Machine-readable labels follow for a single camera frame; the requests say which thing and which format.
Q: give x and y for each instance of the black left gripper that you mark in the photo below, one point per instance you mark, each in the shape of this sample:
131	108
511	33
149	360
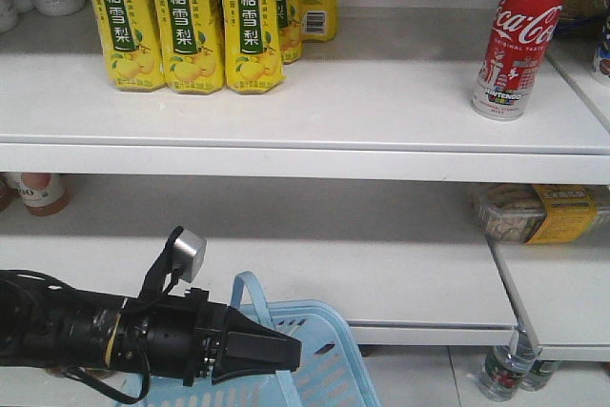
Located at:
189	337

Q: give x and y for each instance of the light blue plastic basket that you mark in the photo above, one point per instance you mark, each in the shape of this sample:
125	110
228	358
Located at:
331	371

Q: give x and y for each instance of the red coca-cola aluminium bottle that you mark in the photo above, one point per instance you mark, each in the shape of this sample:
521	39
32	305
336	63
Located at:
520	34

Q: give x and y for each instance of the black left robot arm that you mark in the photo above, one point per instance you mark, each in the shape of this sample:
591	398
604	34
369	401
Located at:
48	325

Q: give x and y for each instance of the clear water bottle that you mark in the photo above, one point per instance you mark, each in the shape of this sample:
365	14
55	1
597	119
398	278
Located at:
539	375
505	367

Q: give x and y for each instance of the orange C100 juice bottle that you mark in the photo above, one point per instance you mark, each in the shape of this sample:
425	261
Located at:
43	194

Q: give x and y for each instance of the white metal store shelving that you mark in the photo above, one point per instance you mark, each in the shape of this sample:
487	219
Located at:
347	183

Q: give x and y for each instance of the clear cookie box yellow label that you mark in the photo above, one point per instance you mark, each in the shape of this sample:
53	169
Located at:
539	214

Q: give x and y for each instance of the yellow pear drink carton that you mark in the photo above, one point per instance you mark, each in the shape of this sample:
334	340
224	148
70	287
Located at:
192	44
130	44
253	59

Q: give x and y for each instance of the blue instant noodle cup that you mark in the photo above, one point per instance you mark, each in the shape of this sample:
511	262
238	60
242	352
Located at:
600	62

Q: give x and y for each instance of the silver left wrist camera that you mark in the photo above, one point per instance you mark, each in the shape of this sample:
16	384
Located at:
187	253

